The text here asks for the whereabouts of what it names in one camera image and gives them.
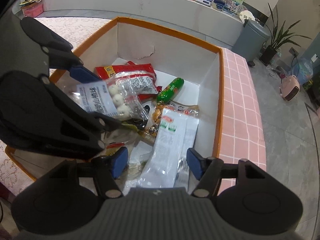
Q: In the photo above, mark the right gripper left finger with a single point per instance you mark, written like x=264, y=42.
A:
x=104, y=170

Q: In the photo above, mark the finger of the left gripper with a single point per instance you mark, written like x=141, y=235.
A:
x=112, y=124
x=58, y=50

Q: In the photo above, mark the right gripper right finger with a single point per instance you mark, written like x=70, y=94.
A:
x=209, y=172

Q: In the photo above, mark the yogurt hawthorn ball packet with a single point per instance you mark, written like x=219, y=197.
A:
x=114, y=97

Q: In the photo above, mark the white silver snack pouch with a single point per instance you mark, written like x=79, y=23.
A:
x=167, y=167

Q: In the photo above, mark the red silver snack bag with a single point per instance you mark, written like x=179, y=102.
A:
x=142, y=77

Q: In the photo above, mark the green sausage snack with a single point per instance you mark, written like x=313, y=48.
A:
x=170, y=91

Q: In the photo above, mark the orange white storage box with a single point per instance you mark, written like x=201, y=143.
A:
x=172, y=54

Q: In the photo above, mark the Mimi fries snack bag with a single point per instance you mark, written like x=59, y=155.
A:
x=135, y=139

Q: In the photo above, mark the pink lace tablecloth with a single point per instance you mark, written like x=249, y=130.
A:
x=242, y=132

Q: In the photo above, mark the pink basket with items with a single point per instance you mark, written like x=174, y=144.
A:
x=31, y=8

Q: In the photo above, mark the pink space heater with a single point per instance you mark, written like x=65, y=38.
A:
x=289, y=87

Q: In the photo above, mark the grey trash can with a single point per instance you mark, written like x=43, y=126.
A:
x=251, y=40

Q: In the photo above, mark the blue water jug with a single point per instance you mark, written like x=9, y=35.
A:
x=302, y=70

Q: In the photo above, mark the grey marble TV console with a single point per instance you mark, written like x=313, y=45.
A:
x=184, y=13

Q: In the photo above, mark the potted green plant right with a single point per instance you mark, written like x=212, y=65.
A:
x=279, y=37

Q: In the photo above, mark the white cap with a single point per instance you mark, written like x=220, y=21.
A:
x=246, y=15

